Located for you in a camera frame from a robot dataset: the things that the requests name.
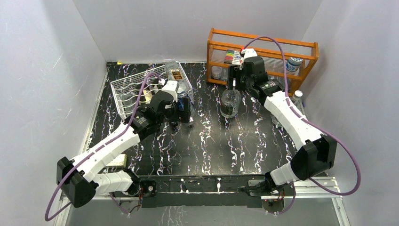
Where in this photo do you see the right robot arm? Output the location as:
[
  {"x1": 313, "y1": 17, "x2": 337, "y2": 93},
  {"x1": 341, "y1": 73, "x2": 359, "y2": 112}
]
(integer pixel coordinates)
[{"x1": 228, "y1": 56, "x2": 337, "y2": 195}]

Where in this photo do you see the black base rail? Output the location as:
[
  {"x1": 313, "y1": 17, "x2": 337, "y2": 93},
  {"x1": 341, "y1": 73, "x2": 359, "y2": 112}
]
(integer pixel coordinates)
[{"x1": 137, "y1": 174, "x2": 312, "y2": 209}]

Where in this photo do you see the beige remote control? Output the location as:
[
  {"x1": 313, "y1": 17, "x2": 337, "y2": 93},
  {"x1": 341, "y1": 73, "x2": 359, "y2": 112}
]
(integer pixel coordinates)
[{"x1": 105, "y1": 154, "x2": 128, "y2": 168}]

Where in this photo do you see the orange wooden shelf rack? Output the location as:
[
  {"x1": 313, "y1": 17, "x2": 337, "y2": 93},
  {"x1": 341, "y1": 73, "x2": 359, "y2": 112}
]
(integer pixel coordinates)
[{"x1": 206, "y1": 28, "x2": 319, "y2": 96}]

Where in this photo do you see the colour marker pen set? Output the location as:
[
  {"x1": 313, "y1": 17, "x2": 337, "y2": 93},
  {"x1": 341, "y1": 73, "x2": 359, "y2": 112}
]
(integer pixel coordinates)
[{"x1": 223, "y1": 49, "x2": 241, "y2": 65}]

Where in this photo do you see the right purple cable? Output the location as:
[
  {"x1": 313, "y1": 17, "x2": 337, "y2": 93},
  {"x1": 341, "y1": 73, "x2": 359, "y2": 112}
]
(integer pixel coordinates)
[{"x1": 241, "y1": 36, "x2": 361, "y2": 196}]

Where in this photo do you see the blue white lidded jar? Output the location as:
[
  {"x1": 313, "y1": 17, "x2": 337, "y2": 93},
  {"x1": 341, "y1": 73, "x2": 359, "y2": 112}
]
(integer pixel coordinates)
[{"x1": 285, "y1": 57, "x2": 303, "y2": 73}]

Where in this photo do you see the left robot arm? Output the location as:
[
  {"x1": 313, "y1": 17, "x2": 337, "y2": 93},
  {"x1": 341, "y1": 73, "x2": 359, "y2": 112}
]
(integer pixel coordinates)
[{"x1": 56, "y1": 91, "x2": 191, "y2": 208}]

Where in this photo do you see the purple cable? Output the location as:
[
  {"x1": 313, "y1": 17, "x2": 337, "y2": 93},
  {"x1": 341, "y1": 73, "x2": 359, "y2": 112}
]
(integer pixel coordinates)
[
  {"x1": 44, "y1": 72, "x2": 166, "y2": 222},
  {"x1": 241, "y1": 36, "x2": 361, "y2": 196}
]

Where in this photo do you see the white wire wine rack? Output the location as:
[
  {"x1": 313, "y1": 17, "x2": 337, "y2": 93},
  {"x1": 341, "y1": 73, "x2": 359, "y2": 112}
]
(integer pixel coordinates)
[{"x1": 110, "y1": 61, "x2": 195, "y2": 121}]

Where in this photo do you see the dark green bottle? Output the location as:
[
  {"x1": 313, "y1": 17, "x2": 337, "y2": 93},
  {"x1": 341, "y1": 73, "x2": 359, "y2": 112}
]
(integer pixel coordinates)
[{"x1": 139, "y1": 89, "x2": 153, "y2": 104}]

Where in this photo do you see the clear bottle silver cap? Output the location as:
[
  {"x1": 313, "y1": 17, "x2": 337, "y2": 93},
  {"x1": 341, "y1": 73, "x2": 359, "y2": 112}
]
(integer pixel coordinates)
[{"x1": 271, "y1": 90, "x2": 306, "y2": 128}]

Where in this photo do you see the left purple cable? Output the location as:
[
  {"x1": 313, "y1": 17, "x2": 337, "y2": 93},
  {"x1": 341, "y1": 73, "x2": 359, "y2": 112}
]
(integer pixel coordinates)
[{"x1": 44, "y1": 72, "x2": 166, "y2": 222}]

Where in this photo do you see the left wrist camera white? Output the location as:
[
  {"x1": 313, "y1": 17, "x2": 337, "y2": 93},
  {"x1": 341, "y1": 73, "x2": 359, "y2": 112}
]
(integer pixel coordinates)
[{"x1": 161, "y1": 81, "x2": 179, "y2": 102}]

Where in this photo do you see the round clear glass bottle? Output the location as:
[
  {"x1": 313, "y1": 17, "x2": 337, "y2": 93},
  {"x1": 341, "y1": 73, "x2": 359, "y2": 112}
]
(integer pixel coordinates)
[{"x1": 220, "y1": 89, "x2": 241, "y2": 118}]

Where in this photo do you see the dark bottle black foil top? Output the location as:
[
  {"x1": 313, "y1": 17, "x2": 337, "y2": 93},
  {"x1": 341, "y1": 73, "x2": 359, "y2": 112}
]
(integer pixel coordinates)
[{"x1": 165, "y1": 61, "x2": 189, "y2": 98}]

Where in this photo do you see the small clear plastic cup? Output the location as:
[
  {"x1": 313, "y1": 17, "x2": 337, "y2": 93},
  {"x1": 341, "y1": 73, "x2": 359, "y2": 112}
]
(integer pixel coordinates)
[{"x1": 211, "y1": 66, "x2": 223, "y2": 80}]

